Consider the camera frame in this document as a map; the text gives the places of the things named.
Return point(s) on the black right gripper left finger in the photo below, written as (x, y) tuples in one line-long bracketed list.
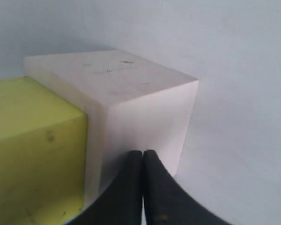
[(121, 202)]

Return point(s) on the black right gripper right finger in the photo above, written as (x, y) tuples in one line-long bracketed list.
[(165, 202)]

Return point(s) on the large wooden cube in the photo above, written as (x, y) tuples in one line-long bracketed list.
[(131, 103)]

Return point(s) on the yellow cube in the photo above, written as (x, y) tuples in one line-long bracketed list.
[(42, 155)]

